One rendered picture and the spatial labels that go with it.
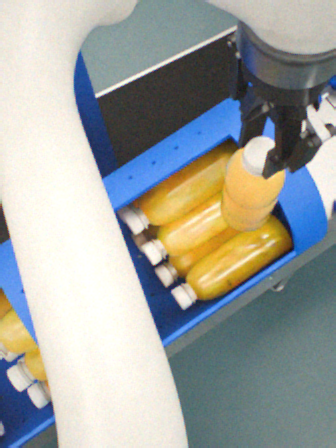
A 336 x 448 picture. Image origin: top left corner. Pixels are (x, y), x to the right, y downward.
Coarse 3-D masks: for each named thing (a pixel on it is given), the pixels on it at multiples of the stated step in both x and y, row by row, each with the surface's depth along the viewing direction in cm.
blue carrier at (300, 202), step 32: (192, 128) 104; (224, 128) 100; (160, 160) 101; (192, 160) 99; (128, 192) 98; (288, 192) 97; (288, 224) 120; (320, 224) 102; (0, 256) 99; (288, 256) 106; (160, 288) 120; (32, 320) 92; (160, 320) 116; (192, 320) 104; (0, 384) 117; (0, 416) 114; (32, 416) 111
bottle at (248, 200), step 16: (240, 160) 77; (240, 176) 77; (256, 176) 76; (272, 176) 76; (224, 192) 85; (240, 192) 79; (256, 192) 78; (272, 192) 78; (224, 208) 89; (240, 208) 83; (256, 208) 82; (272, 208) 86; (240, 224) 90; (256, 224) 90
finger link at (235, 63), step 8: (232, 40) 60; (232, 48) 60; (232, 56) 62; (232, 64) 63; (240, 64) 62; (232, 72) 64; (240, 72) 63; (232, 80) 65; (240, 80) 65; (232, 88) 67; (240, 88) 66; (232, 96) 68
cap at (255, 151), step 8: (264, 136) 74; (248, 144) 74; (256, 144) 74; (264, 144) 74; (272, 144) 74; (248, 152) 74; (256, 152) 74; (264, 152) 74; (248, 160) 73; (256, 160) 73; (264, 160) 73; (248, 168) 75; (256, 168) 73
